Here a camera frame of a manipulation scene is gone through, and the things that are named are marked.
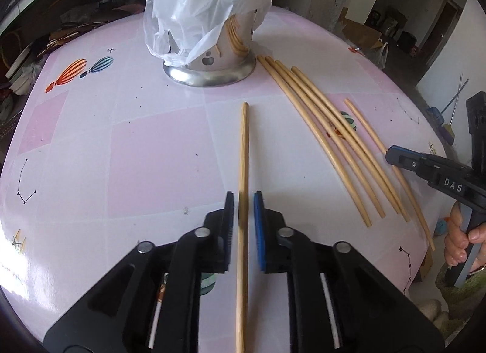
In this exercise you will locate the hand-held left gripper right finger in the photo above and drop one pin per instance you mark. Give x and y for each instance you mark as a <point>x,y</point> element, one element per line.
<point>259,224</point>

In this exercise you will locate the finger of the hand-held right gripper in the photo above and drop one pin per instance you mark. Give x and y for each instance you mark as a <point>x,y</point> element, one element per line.
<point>410,163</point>

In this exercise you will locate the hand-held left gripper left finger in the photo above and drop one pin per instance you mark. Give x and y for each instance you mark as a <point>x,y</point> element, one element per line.
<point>229,224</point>

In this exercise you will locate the single wooden chopstick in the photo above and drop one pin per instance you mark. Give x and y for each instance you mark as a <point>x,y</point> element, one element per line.
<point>243,148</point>

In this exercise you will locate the bunch of wooden chopsticks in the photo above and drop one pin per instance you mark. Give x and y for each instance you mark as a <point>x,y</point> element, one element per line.
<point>303,110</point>

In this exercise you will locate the steel utensil holder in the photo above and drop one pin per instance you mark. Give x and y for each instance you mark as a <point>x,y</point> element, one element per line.
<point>212,72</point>

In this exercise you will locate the person's right hand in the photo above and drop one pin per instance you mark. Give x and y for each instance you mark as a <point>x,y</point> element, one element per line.
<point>455,239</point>

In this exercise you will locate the white plastic carrier bag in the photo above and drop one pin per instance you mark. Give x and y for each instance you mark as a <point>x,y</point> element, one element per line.
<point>380,55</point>

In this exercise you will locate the green fuzzy cloth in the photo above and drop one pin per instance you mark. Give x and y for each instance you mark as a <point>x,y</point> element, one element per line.
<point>463,300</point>

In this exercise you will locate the cardboard box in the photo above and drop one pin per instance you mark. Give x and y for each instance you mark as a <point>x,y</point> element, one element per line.
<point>360,30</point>

